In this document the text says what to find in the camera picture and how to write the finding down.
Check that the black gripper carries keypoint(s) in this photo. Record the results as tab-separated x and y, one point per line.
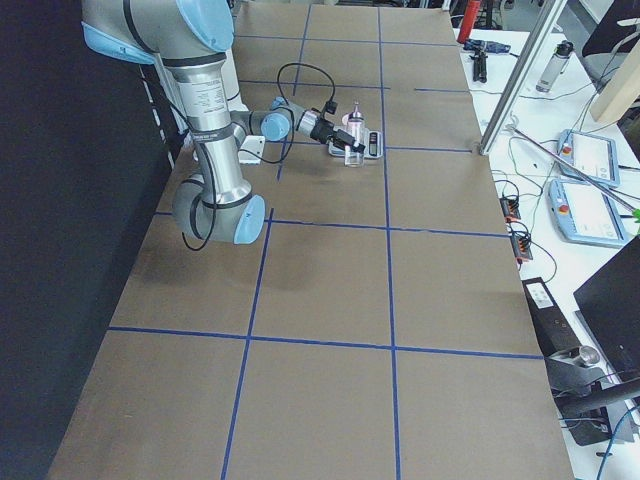
320	131

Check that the clear glass sauce bottle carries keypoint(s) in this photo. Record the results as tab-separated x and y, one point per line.
355	128

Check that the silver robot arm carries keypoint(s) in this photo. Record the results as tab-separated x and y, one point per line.
192	40

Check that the digital kitchen scale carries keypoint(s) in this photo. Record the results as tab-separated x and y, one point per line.
373	140

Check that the black folded tripod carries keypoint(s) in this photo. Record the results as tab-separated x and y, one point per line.
479	68

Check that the orange black connector strip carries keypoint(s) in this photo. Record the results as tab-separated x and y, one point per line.
519	233

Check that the clear bottle black cap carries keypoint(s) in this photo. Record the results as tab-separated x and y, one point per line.
555	66

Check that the near teach pendant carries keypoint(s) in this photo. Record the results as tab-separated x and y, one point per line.
584	215

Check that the teach pendant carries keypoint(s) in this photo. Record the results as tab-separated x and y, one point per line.
594	155
584	215

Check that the far teach pendant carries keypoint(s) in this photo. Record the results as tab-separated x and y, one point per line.
594	155

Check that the black box white label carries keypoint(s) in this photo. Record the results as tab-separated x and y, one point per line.
553	331

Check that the metal reacher stick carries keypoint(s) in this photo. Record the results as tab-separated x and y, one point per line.
581	175

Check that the black monitor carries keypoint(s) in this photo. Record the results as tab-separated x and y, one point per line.
609	304

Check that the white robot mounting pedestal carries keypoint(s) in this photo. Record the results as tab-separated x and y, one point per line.
252	147

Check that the aluminium frame post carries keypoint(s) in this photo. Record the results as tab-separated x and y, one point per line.
547	18

